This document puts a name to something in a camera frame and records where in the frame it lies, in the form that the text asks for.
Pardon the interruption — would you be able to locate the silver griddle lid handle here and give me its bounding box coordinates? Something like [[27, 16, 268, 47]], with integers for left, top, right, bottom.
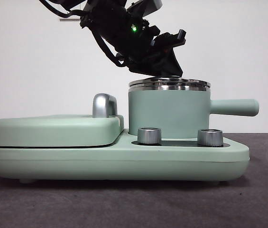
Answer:
[[92, 93, 118, 119]]

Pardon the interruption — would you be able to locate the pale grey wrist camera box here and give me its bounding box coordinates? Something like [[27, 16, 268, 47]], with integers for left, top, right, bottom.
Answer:
[[126, 0, 163, 19]]

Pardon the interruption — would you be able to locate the green griddle lid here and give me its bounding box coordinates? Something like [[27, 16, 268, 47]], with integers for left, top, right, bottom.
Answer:
[[0, 114, 125, 146]]

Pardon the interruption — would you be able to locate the glass pot lid green knob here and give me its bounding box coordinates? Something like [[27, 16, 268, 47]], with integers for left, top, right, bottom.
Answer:
[[128, 75, 211, 90]]

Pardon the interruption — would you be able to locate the green saucepan with handle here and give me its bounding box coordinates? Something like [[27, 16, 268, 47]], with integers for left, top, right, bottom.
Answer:
[[128, 86, 259, 141]]

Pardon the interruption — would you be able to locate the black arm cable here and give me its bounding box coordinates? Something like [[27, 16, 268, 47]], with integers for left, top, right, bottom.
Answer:
[[92, 26, 131, 68], [38, 0, 84, 19]]

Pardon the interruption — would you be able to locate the green breakfast maker base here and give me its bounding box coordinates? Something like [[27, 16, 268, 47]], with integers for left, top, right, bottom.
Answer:
[[0, 128, 251, 185]]

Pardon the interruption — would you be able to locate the silver control knob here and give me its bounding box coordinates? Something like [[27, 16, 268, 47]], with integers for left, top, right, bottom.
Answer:
[[137, 127, 162, 145], [197, 129, 224, 146]]

